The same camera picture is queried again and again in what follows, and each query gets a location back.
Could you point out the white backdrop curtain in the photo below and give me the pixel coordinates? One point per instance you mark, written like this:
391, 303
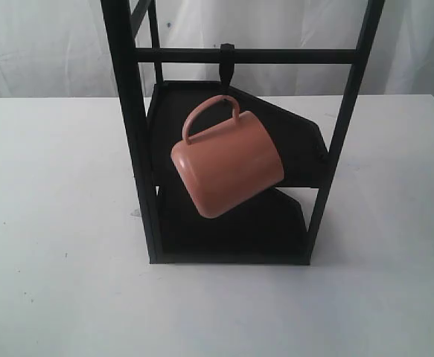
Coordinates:
59, 48

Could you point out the terracotta orange mug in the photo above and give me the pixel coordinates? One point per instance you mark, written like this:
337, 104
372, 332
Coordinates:
228, 163

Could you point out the black metal shelf rack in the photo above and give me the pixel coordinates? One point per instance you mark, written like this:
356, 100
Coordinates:
159, 87

